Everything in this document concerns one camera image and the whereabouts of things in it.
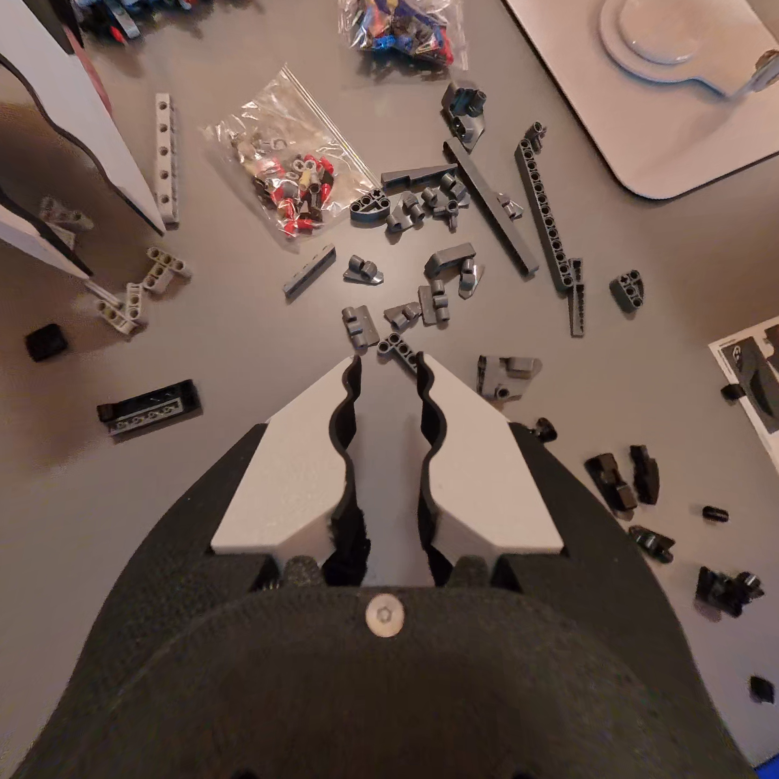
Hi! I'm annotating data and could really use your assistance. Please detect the clear bag of blue pieces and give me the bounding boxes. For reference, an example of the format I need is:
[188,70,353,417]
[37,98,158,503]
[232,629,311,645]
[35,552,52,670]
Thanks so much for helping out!
[338,0,468,71]

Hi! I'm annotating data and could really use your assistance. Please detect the black smooth lego tile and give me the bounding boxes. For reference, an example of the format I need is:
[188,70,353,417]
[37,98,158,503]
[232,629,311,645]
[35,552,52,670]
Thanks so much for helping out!
[24,323,69,363]

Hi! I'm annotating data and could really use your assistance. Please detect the group of small dark grey connectors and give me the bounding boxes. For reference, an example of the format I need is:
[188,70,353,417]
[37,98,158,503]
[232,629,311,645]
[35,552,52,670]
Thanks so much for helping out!
[340,172,525,352]

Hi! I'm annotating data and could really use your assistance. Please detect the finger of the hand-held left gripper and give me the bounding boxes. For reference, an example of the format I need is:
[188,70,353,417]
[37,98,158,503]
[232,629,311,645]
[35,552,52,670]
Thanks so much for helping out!
[0,0,167,236]
[0,184,93,281]

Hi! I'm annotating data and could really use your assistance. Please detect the dark grey curved holed block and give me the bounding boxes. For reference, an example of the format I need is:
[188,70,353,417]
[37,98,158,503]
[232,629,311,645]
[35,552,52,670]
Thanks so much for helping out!
[610,269,646,315]

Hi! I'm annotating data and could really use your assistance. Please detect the long light grey lego beam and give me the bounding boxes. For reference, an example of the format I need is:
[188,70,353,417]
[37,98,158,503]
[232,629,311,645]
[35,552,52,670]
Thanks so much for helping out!
[153,93,181,230]

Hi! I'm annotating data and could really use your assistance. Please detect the lego sticker sheet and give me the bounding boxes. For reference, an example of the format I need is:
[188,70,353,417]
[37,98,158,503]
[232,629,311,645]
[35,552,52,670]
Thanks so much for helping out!
[708,316,779,472]

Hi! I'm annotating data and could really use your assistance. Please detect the clear bag of red pieces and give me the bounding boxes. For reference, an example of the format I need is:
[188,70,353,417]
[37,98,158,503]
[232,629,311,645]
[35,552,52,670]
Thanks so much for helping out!
[201,64,381,244]

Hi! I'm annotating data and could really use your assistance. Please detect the white stand foot bracket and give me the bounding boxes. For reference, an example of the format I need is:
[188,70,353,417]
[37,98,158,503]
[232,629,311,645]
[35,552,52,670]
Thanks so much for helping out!
[599,0,779,98]

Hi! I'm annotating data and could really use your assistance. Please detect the light grey short beam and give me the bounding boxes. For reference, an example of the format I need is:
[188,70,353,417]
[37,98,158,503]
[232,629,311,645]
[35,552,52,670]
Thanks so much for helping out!
[39,196,96,232]

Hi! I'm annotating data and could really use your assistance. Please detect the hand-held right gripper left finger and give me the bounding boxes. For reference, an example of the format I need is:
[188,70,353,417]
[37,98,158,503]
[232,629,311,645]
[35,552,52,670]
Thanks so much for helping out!
[210,355,372,586]

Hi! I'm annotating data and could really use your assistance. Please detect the thin dark grey lego plate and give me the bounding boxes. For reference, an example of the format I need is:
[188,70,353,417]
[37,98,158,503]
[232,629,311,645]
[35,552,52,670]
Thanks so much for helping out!
[282,243,338,300]

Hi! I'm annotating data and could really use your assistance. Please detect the dark grey long wedge slope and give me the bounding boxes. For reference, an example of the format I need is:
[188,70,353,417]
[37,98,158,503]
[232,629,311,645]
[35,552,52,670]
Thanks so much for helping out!
[380,162,460,191]

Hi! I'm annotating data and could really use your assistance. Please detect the dark grey panel piece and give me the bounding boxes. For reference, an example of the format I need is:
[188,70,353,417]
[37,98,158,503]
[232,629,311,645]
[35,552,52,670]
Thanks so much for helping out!
[476,354,544,402]

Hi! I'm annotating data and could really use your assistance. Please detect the dark grey L-shaped beam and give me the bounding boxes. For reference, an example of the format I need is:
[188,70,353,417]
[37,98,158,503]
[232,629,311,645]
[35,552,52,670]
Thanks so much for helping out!
[376,332,422,379]

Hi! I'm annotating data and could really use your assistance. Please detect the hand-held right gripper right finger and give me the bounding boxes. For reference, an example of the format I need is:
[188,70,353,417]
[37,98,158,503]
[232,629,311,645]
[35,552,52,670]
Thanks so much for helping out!
[417,353,564,568]

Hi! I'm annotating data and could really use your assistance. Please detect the dark grey half-round beam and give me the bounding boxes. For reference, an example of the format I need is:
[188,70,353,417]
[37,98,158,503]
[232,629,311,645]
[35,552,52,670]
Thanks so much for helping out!
[349,187,393,224]

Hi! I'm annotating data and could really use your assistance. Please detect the dark grey curved slope brick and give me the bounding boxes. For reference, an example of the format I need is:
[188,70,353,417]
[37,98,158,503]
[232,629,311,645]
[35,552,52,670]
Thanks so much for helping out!
[423,241,478,279]

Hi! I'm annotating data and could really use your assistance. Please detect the long dark grey holed beam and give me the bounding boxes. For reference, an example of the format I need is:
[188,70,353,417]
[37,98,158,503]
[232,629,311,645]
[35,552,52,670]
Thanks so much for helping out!
[515,137,574,294]

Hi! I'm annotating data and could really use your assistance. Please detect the long dark grey smooth panel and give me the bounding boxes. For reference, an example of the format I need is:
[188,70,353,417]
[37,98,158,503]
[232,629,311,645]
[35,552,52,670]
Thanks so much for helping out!
[443,138,541,279]

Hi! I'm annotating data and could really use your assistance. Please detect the long black lego brick assembly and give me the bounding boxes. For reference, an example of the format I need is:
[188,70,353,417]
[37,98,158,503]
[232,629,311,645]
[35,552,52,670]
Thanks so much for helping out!
[96,379,203,437]

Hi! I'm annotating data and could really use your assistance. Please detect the group of small black pieces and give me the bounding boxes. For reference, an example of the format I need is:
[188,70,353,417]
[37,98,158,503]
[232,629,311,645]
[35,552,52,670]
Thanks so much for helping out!
[528,382,776,705]

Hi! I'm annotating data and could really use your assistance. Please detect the light grey T-shaped beam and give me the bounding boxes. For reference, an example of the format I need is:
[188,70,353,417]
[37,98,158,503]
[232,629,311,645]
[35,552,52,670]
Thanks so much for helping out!
[140,245,194,297]

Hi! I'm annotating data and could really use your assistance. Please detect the white rounded base board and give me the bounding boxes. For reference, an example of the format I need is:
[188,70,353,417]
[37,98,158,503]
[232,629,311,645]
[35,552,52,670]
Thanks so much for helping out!
[502,0,779,200]

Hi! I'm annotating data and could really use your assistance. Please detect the light grey L-shaped beam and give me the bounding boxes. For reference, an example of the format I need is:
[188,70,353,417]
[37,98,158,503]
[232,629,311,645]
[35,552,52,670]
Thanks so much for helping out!
[96,282,148,337]

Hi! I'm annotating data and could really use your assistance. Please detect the dark grey studded wedge plate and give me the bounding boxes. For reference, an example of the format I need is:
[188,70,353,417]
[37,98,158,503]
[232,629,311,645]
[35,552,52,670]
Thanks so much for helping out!
[567,257,586,338]

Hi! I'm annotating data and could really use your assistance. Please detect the dark grey panel with pin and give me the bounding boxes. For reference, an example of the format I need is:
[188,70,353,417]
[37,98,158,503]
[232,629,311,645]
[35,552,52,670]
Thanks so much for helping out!
[441,81,489,154]

